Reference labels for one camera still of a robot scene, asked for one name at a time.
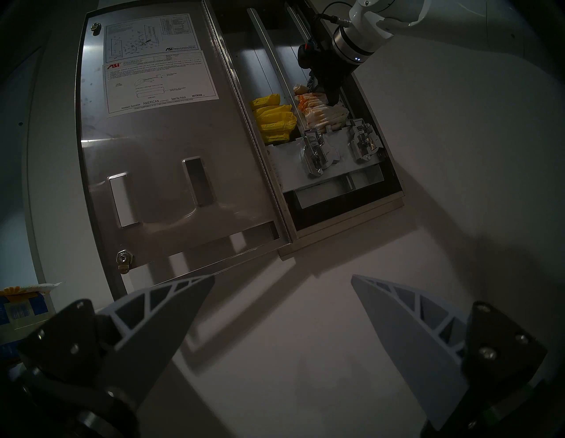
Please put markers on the blue pad package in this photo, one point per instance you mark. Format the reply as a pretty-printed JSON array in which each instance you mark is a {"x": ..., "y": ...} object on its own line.
[{"x": 22, "y": 318}]

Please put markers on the white parts diagram sheet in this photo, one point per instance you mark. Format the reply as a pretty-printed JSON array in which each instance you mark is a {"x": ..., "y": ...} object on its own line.
[{"x": 150, "y": 37}]

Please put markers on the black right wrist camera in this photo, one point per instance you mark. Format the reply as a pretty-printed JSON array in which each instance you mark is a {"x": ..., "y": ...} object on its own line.
[{"x": 306, "y": 55}]

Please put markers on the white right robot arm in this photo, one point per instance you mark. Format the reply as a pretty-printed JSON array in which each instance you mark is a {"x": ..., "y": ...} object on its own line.
[{"x": 375, "y": 22}]

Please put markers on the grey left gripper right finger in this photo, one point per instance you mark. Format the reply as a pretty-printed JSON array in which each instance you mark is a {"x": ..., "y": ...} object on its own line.
[{"x": 419, "y": 349}]

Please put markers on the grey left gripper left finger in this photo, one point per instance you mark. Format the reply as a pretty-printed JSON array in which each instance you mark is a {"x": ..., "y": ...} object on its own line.
[{"x": 137, "y": 344}]

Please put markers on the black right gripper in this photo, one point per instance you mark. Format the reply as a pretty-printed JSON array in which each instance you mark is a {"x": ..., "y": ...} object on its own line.
[{"x": 331, "y": 64}]

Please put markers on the white orange wrapped pad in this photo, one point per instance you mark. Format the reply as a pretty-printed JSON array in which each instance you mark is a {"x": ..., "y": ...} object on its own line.
[
  {"x": 324, "y": 114},
  {"x": 327, "y": 122},
  {"x": 320, "y": 109},
  {"x": 329, "y": 127},
  {"x": 326, "y": 118}
]

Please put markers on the chrome dispenser lever mechanism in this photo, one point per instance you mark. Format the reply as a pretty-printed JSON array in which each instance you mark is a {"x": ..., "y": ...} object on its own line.
[
  {"x": 364, "y": 141},
  {"x": 315, "y": 152}
]

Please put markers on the yellow wrapped pad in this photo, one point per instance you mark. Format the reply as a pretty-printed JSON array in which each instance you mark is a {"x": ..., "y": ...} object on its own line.
[
  {"x": 278, "y": 120},
  {"x": 274, "y": 137},
  {"x": 277, "y": 129},
  {"x": 265, "y": 101},
  {"x": 273, "y": 111}
]

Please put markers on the white instruction sheet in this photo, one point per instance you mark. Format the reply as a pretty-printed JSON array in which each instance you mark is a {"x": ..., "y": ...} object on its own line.
[{"x": 163, "y": 84}]

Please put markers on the stainless steel dispenser cabinet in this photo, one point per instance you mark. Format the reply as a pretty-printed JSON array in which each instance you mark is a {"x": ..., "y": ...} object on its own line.
[{"x": 388, "y": 176}]

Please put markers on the stainless steel dispenser door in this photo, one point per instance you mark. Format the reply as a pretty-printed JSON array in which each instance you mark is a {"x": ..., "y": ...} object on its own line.
[{"x": 167, "y": 154}]

